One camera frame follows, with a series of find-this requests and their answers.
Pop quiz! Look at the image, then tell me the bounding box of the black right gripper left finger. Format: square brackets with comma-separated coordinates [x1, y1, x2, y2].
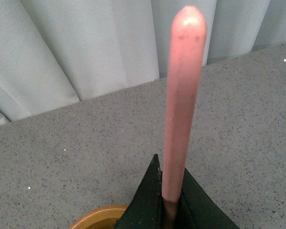
[114, 154, 162, 229]

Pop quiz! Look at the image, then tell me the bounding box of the white curtain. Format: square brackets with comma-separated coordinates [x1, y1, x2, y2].
[0, 0, 286, 125]

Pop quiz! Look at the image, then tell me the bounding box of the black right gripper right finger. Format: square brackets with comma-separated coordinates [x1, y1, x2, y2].
[175, 169, 239, 229]

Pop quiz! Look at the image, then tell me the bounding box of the bamboo chopstick holder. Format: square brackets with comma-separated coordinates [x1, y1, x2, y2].
[69, 205, 127, 229]

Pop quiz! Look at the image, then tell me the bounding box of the pink chopstick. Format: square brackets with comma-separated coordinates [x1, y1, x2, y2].
[161, 6, 208, 229]

